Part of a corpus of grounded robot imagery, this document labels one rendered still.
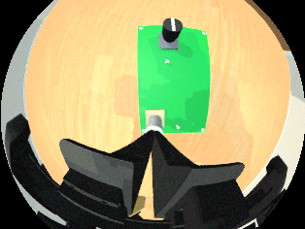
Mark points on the green circuit board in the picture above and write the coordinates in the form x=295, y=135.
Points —
x=173, y=78

